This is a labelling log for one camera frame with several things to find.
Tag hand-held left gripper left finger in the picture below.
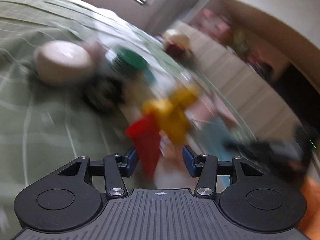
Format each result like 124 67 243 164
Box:
57 147 138 198

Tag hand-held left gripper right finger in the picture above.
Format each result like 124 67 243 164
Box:
182 145 265 198

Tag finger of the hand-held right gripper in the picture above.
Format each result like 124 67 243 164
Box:
224 140 263 155

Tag blue face mask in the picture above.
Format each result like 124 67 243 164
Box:
200 119 234 183

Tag cream padded headboard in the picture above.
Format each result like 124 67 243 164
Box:
172 20 304 140

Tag dark cloth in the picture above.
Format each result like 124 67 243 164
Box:
84 77 126 114

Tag green jar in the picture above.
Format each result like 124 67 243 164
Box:
109 47 148 73

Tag round cream plush red feet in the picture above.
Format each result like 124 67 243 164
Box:
162 29 193 56

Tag clear jar of brown powder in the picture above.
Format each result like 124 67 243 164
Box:
33 41 95 87

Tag pink plush toy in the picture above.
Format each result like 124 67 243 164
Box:
197 8 231 43

